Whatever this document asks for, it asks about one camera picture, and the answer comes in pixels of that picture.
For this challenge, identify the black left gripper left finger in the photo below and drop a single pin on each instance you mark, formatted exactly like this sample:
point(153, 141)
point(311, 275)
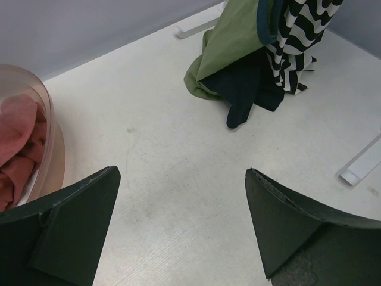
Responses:
point(58, 239)

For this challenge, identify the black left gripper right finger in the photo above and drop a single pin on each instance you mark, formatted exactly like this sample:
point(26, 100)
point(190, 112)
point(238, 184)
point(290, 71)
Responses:
point(305, 242)

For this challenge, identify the rust red tank top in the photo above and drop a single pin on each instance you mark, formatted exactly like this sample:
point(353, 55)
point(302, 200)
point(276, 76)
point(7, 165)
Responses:
point(23, 136)

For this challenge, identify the navy blue garment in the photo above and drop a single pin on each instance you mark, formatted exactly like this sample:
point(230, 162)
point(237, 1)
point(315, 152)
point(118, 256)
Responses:
point(246, 82)

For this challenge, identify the black white striped tank top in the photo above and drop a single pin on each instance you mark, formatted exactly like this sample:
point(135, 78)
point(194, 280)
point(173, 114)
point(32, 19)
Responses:
point(301, 26)

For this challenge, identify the metal clothes rack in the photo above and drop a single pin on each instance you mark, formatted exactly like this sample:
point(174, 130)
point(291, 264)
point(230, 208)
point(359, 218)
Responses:
point(354, 171)

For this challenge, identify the pink translucent plastic basket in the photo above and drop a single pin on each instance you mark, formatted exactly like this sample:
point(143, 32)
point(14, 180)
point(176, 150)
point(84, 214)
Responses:
point(49, 176)

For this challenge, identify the olive green garment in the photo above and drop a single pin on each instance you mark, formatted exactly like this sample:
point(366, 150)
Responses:
point(233, 37)

